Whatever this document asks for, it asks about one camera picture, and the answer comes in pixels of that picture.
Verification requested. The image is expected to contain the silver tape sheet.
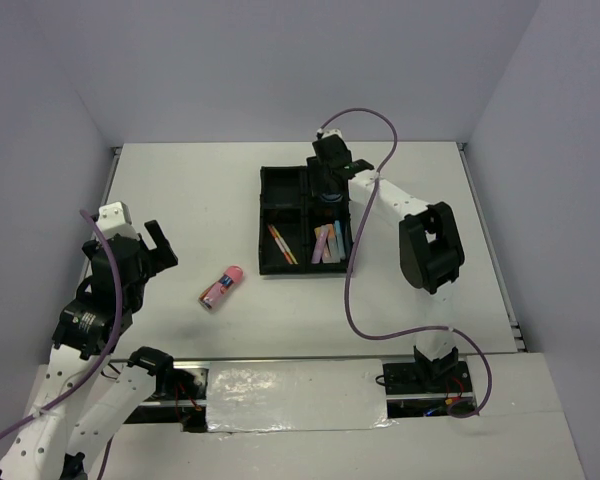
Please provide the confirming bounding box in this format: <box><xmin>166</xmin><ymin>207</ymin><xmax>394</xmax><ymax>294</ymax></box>
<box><xmin>206</xmin><ymin>359</ymin><xmax>391</xmax><ymax>433</ymax></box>

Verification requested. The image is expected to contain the blue-lidded jar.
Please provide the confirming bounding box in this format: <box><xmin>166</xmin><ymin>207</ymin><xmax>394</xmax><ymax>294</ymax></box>
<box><xmin>318</xmin><ymin>188</ymin><xmax>346</xmax><ymax>203</ymax></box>

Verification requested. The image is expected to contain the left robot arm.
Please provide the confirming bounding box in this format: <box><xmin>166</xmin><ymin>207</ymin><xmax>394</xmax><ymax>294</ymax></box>
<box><xmin>0</xmin><ymin>214</ymin><xmax>205</xmax><ymax>479</ymax></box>

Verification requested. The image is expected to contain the yellow thin pen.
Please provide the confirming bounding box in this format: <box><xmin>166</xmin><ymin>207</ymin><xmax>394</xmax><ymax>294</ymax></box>
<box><xmin>271</xmin><ymin>225</ymin><xmax>299</xmax><ymax>265</ymax></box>

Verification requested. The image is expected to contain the orange-red thin pen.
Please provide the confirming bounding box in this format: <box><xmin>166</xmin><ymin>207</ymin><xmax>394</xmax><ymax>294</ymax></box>
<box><xmin>267</xmin><ymin>224</ymin><xmax>298</xmax><ymax>265</ymax></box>

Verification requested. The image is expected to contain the blue-capped highlighter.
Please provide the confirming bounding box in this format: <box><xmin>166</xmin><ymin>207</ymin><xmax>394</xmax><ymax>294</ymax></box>
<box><xmin>333</xmin><ymin>220</ymin><xmax>347</xmax><ymax>261</ymax></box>

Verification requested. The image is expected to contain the pink-capped marker bottle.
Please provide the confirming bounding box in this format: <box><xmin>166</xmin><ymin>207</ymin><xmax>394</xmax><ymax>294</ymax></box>
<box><xmin>198</xmin><ymin>265</ymin><xmax>244</xmax><ymax>311</ymax></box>

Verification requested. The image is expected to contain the purple highlighter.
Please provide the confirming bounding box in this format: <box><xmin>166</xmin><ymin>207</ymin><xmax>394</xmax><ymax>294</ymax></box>
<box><xmin>311</xmin><ymin>225</ymin><xmax>330</xmax><ymax>265</ymax></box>

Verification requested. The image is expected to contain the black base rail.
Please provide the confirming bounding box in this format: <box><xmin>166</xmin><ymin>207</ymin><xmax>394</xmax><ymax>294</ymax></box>
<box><xmin>126</xmin><ymin>358</ymin><xmax>478</xmax><ymax>434</ymax></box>

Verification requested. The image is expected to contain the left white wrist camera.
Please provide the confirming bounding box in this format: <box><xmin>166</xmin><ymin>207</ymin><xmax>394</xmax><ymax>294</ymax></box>
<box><xmin>96</xmin><ymin>201</ymin><xmax>139</xmax><ymax>240</ymax></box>

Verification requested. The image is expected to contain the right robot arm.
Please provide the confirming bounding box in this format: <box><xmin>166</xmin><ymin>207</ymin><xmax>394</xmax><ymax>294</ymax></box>
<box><xmin>307</xmin><ymin>129</ymin><xmax>465</xmax><ymax>391</ymax></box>

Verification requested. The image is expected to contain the orange-capped clear highlighter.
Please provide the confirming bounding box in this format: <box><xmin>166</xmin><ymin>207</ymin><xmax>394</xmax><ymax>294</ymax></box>
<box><xmin>326</xmin><ymin>224</ymin><xmax>340</xmax><ymax>263</ymax></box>

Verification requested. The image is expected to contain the black four-compartment organizer tray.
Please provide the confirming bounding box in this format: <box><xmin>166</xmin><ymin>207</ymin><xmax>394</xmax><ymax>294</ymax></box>
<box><xmin>258</xmin><ymin>166</ymin><xmax>353</xmax><ymax>276</ymax></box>

